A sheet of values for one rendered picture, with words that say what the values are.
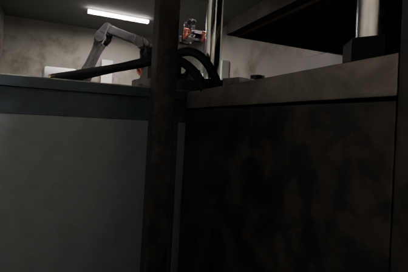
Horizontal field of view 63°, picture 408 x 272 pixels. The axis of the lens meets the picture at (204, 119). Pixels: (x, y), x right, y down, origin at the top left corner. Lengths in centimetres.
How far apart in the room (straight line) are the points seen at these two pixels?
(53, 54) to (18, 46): 71
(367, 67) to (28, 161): 106
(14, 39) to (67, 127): 739
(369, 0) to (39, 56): 812
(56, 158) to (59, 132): 9
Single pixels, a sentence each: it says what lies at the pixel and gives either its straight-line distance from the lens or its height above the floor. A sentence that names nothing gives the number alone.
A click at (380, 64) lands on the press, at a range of 54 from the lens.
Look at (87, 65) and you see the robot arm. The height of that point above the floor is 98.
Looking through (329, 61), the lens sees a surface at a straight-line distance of 130.
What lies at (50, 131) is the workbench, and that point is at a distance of 125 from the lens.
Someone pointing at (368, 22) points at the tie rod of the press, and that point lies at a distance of 63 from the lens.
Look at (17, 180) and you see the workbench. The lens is 128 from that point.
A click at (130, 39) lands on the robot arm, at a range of 203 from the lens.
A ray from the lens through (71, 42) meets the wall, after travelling 856.
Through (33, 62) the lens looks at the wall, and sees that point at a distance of 848.
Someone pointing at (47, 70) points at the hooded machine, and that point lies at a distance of 679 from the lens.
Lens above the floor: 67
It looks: 1 degrees up
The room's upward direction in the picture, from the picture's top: 3 degrees clockwise
